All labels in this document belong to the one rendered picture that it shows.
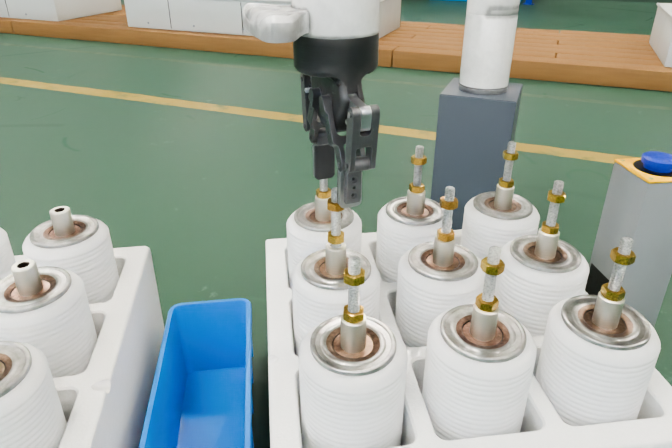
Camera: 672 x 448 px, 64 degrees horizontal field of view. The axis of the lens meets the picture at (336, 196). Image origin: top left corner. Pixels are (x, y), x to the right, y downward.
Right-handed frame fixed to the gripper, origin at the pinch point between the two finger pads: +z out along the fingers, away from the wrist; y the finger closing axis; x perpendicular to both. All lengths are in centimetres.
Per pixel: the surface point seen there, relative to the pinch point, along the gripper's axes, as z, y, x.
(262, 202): 36, 67, -8
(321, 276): 10.4, -1.0, 2.0
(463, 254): 10.3, -2.9, -14.0
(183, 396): 35.0, 12.7, 17.3
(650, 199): 6.7, -5.5, -37.9
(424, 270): 10.4, -4.0, -8.5
